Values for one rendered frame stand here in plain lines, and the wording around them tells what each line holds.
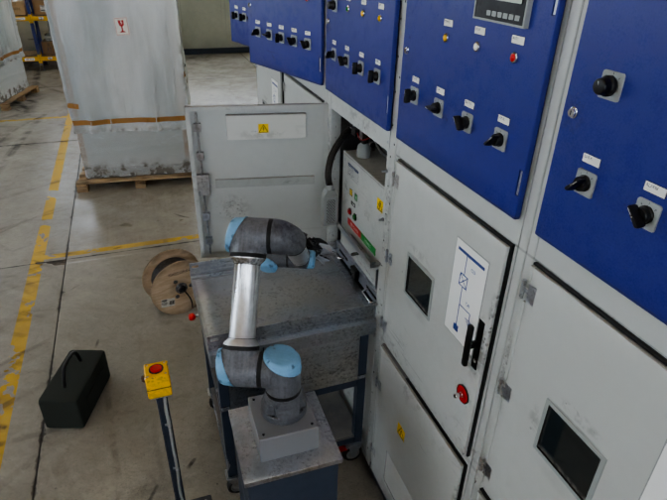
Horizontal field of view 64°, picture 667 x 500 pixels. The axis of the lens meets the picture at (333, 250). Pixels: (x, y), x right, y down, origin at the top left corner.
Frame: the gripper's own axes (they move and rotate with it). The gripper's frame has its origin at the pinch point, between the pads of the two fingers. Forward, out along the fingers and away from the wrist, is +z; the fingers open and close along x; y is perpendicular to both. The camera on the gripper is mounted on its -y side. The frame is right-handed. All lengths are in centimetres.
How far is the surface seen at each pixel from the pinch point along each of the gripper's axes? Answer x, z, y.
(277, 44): 64, -39, -73
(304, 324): -22.0, -10.4, 27.1
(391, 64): 77, -35, 30
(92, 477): -146, -48, -2
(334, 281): -12.9, 12.5, -4.1
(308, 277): -18.3, 3.2, -11.1
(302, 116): 43, -26, -36
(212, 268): -37, -34, -28
